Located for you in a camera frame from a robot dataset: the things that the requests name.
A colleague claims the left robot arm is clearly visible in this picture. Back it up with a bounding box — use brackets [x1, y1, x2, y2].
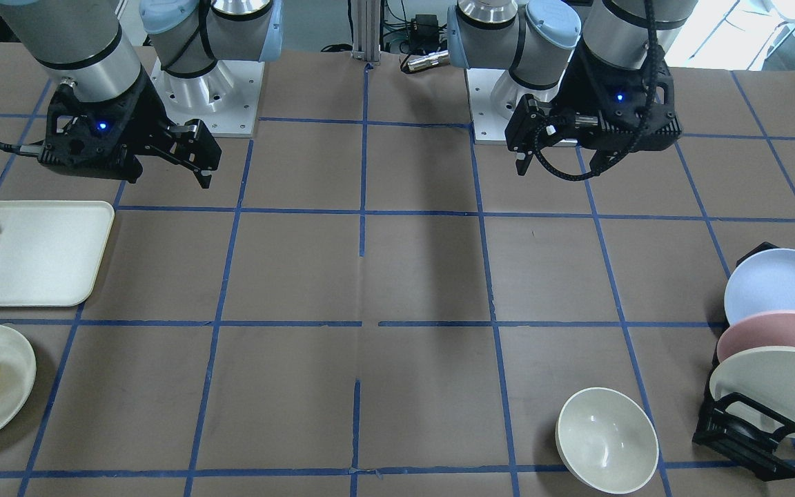
[446, 1, 696, 182]

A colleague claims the light blue plate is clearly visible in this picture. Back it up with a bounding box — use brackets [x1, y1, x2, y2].
[723, 248, 795, 324]

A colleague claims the white rectangular tray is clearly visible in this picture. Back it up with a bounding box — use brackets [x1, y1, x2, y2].
[0, 200, 115, 307]

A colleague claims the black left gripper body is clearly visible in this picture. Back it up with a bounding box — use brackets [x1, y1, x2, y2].
[556, 46, 683, 152]

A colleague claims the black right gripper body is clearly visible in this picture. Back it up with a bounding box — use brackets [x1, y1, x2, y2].
[0, 77, 176, 183]

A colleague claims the black power adapter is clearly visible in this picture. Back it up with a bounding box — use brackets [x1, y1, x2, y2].
[409, 14, 440, 45]

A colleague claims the aluminium frame post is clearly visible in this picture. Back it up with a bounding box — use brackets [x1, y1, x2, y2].
[349, 1, 384, 66]

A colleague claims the silver metal connector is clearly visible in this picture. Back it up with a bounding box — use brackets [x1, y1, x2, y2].
[400, 50, 450, 75]

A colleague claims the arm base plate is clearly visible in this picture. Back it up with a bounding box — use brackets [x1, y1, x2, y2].
[150, 59, 266, 139]
[466, 68, 559, 146]

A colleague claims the cream plate in rack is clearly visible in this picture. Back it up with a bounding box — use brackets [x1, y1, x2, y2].
[709, 346, 795, 438]

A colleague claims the white ceramic bowl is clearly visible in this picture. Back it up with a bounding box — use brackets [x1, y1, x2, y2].
[554, 387, 660, 495]

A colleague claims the black dish rack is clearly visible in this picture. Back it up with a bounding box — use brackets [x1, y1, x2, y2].
[692, 242, 795, 482]

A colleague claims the pink plate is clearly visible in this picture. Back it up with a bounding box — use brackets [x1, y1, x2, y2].
[716, 309, 795, 361]

